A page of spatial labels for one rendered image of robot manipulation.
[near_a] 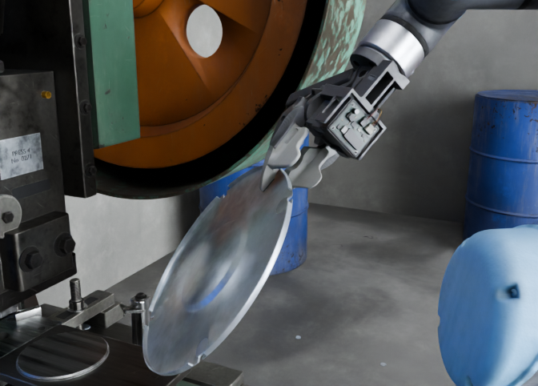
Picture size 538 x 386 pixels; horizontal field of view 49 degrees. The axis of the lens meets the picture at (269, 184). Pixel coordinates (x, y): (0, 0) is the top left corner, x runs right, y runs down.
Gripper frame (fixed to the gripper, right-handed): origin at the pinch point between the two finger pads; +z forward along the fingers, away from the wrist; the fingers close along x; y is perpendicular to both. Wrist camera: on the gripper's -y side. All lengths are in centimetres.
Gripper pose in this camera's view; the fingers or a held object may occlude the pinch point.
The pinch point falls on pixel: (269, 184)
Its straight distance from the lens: 74.6
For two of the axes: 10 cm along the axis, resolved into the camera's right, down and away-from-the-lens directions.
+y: 4.1, 2.3, -8.8
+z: -6.4, 7.6, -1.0
